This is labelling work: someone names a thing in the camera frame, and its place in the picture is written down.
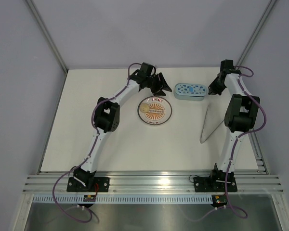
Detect right small circuit board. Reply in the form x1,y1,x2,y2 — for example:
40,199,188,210
212,195,228,207

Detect small circuit board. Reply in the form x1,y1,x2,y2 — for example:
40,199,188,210
212,195,228,207
83,194,96,202

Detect left aluminium frame post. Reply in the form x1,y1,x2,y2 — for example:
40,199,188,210
24,0,68,75

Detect left small circuit board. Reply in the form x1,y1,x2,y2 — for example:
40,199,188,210
83,194,96,202

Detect white slotted cable duct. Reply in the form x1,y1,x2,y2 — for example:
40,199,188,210
32,194,214,204

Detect round printed ceramic plate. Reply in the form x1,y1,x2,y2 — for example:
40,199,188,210
137,96,172,126

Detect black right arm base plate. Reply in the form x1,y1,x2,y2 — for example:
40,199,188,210
193,175,237,193

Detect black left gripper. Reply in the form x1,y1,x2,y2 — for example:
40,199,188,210
145,73,171,96

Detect light blue lunch box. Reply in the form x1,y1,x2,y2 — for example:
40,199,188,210
174,92,206,101

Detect metal food tongs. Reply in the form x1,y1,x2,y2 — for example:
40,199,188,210
199,102,226,144

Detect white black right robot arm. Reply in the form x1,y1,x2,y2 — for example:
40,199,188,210
209,59,260,192

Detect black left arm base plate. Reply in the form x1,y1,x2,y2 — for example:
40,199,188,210
66,177,110,193

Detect right aluminium frame post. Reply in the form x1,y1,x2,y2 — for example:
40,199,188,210
235,0,279,66

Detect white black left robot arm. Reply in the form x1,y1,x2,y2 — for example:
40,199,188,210
72,63,172,192

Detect aluminium frame post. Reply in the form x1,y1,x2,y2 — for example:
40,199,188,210
24,0,68,75
235,0,279,66

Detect aluminium front rail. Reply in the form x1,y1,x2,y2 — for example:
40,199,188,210
23,171,284,194

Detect light blue lunch box lid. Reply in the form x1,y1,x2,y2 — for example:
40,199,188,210
174,83,208,97

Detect white steamed bun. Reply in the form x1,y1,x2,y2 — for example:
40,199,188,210
139,103,150,113

